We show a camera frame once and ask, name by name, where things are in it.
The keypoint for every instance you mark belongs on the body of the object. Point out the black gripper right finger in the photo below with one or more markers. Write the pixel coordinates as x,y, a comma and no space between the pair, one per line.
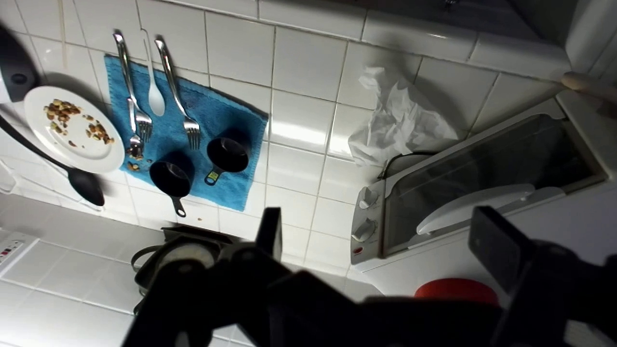
561,296

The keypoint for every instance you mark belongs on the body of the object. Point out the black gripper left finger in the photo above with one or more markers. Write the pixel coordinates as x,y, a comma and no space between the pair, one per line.
225,301

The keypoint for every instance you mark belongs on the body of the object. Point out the red lidded container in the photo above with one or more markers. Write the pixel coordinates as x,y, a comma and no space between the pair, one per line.
458,290

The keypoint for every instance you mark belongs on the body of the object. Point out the black measuring cup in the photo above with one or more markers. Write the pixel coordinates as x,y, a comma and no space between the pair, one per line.
171,176
229,155

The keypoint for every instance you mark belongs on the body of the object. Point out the white toaster oven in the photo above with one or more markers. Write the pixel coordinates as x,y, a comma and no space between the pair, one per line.
489,174

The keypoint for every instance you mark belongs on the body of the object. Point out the black serving spoon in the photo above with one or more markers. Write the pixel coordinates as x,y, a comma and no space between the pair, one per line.
84,184

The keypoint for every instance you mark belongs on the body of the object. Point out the blue cloth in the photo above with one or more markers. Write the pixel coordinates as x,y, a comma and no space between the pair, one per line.
225,116

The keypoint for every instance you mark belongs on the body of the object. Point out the white plastic spoon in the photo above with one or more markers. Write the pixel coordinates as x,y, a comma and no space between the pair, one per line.
156,99

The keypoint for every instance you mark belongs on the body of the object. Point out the white plate with crumbs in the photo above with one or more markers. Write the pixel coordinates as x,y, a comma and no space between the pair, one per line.
75,128

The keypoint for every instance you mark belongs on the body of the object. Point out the crumpled white paper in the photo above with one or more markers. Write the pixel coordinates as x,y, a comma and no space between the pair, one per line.
402,118

